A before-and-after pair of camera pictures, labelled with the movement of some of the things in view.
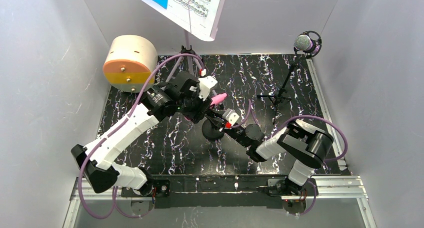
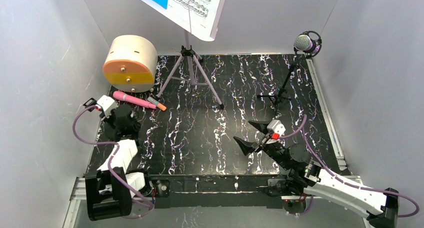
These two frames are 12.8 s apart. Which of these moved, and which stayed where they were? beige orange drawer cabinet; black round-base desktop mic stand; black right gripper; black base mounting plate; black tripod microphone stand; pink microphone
Moved: black right gripper; black round-base desktop mic stand; pink microphone
Stayed: beige orange drawer cabinet; black tripod microphone stand; black base mounting plate
